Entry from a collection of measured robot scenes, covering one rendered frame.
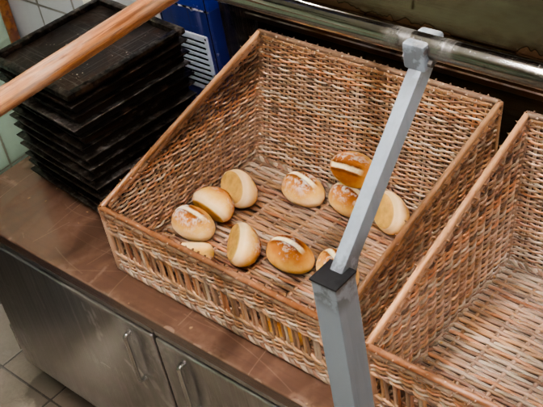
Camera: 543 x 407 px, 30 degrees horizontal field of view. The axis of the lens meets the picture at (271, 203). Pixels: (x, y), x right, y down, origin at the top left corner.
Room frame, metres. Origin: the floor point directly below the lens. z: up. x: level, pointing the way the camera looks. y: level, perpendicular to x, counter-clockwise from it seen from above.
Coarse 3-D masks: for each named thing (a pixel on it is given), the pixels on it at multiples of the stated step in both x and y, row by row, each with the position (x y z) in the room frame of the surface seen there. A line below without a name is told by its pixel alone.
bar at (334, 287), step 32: (224, 0) 1.30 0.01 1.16; (256, 0) 1.26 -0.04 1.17; (288, 0) 1.23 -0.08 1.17; (352, 32) 1.13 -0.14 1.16; (384, 32) 1.10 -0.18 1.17; (416, 32) 1.08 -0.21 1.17; (416, 64) 1.05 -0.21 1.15; (448, 64) 1.03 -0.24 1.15; (480, 64) 1.00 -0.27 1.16; (512, 64) 0.97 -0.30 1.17; (416, 96) 1.04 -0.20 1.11; (384, 160) 1.00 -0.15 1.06; (384, 192) 0.99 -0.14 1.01; (352, 224) 0.96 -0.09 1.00; (352, 256) 0.94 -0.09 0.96; (320, 288) 0.92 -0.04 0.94; (352, 288) 0.92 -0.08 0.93; (320, 320) 0.92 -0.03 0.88; (352, 320) 0.91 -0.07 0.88; (352, 352) 0.91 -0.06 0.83; (352, 384) 0.90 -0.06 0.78
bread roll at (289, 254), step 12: (276, 240) 1.38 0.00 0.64; (288, 240) 1.37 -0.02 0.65; (300, 240) 1.38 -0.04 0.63; (276, 252) 1.36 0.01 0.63; (288, 252) 1.35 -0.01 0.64; (300, 252) 1.34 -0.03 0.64; (312, 252) 1.36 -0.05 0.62; (276, 264) 1.35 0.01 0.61; (288, 264) 1.34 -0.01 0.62; (300, 264) 1.33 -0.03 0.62; (312, 264) 1.34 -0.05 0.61
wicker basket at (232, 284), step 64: (256, 64) 1.75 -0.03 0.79; (320, 64) 1.64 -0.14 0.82; (192, 128) 1.62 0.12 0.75; (256, 128) 1.73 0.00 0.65; (320, 128) 1.62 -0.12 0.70; (384, 128) 1.51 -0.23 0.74; (448, 128) 1.42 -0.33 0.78; (192, 192) 1.60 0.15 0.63; (448, 192) 1.26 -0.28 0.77; (128, 256) 1.43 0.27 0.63; (192, 256) 1.28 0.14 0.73; (384, 256) 1.15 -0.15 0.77; (256, 320) 1.19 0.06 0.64
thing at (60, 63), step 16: (144, 0) 1.25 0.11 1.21; (160, 0) 1.26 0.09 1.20; (176, 0) 1.28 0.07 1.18; (112, 16) 1.22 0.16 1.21; (128, 16) 1.22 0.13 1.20; (144, 16) 1.23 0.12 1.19; (96, 32) 1.19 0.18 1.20; (112, 32) 1.20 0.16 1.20; (128, 32) 1.22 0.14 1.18; (64, 48) 1.16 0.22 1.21; (80, 48) 1.16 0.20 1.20; (96, 48) 1.17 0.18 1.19; (48, 64) 1.13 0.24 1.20; (64, 64) 1.14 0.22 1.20; (80, 64) 1.16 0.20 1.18; (16, 80) 1.11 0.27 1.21; (32, 80) 1.11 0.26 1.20; (48, 80) 1.12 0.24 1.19; (0, 96) 1.08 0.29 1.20; (16, 96) 1.09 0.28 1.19; (0, 112) 1.07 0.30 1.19
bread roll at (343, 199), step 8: (336, 184) 1.51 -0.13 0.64; (336, 192) 1.49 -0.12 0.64; (344, 192) 1.48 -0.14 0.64; (352, 192) 1.47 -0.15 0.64; (336, 200) 1.48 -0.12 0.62; (344, 200) 1.47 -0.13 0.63; (352, 200) 1.46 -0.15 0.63; (336, 208) 1.48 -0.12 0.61; (344, 208) 1.46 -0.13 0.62; (352, 208) 1.45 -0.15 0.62
